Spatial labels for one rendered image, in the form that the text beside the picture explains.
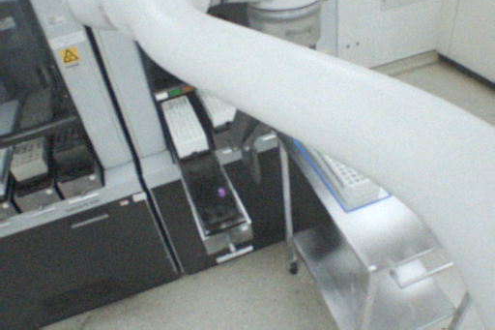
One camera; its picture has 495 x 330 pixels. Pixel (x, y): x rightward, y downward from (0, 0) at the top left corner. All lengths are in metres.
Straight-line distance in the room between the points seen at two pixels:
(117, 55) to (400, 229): 0.96
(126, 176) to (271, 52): 1.22
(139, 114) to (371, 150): 1.20
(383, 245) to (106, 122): 0.95
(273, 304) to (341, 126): 1.65
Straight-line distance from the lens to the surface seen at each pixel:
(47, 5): 1.23
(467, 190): 0.20
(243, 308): 1.84
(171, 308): 1.92
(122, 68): 1.29
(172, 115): 1.43
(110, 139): 1.42
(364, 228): 1.03
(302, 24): 0.46
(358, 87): 0.22
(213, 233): 1.05
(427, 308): 1.57
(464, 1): 3.33
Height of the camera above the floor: 1.61
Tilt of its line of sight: 38 degrees down
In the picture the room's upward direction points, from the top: 9 degrees counter-clockwise
